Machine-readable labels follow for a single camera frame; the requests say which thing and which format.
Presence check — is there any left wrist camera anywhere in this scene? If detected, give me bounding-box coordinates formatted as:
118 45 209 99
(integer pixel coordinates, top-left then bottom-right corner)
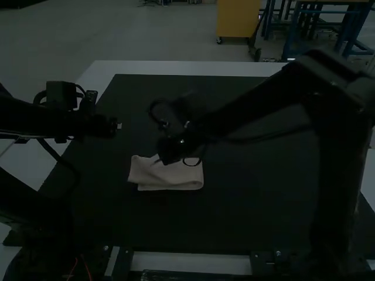
84 90 98 114

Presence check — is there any yellow cabinet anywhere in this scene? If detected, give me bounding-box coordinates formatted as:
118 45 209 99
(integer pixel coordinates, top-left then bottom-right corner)
216 0 262 45

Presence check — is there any black cable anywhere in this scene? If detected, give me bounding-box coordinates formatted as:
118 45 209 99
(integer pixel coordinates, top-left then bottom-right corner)
182 156 203 169
149 99 170 129

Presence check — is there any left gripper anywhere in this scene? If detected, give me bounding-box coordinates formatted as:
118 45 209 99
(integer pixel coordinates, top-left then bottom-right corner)
84 114 118 139

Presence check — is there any blue metal frame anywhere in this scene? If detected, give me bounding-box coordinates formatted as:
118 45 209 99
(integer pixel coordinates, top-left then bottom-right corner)
262 0 296 41
282 0 375 61

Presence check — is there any black mat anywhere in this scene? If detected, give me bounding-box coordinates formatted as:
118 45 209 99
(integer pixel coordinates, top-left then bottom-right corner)
2 73 375 253

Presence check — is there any black clamp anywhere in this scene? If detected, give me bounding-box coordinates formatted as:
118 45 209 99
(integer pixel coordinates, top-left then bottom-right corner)
250 249 291 275
116 246 135 276

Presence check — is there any orange wire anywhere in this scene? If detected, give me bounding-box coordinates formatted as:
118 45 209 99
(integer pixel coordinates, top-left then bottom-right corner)
71 253 90 281

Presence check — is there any pale towel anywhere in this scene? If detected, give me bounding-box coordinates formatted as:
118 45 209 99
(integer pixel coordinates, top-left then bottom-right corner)
128 155 205 192

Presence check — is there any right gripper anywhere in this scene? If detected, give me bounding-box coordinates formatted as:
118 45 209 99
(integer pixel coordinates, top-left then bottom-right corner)
158 135 192 167

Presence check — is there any black hand truck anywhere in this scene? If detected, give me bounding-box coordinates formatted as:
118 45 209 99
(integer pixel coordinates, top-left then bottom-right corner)
247 8 264 61

